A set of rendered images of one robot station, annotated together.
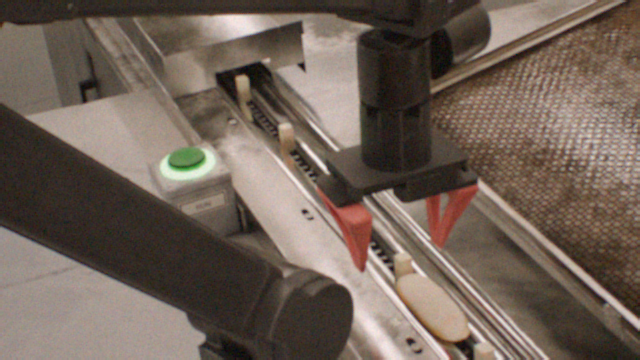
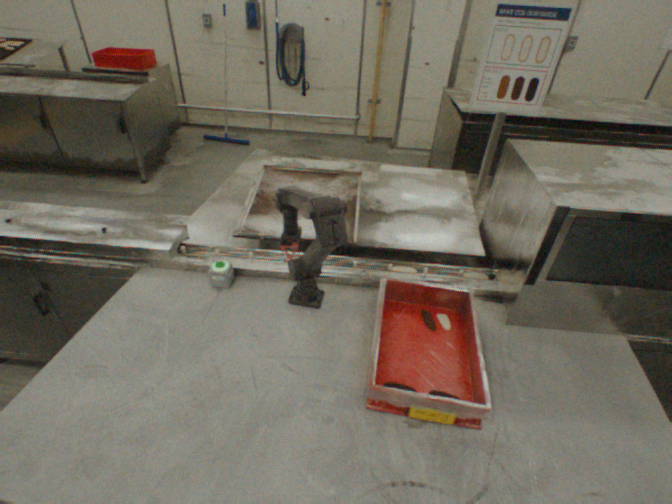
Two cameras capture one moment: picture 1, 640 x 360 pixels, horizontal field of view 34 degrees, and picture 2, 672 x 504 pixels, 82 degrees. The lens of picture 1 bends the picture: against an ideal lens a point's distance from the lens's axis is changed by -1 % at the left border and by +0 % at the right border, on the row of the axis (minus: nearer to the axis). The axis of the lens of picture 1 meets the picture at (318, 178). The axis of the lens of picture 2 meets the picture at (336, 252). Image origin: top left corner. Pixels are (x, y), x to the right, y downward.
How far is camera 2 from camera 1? 104 cm
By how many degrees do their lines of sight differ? 54
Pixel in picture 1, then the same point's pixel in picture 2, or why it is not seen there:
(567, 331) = not seen: hidden behind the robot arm
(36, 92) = not seen: outside the picture
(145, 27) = (144, 246)
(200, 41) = (170, 241)
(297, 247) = (263, 267)
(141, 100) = (146, 270)
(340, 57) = not seen: hidden behind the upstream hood
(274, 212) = (246, 265)
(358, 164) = (288, 236)
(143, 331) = (251, 303)
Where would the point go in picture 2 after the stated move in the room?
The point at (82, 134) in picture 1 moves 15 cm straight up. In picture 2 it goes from (146, 286) to (136, 254)
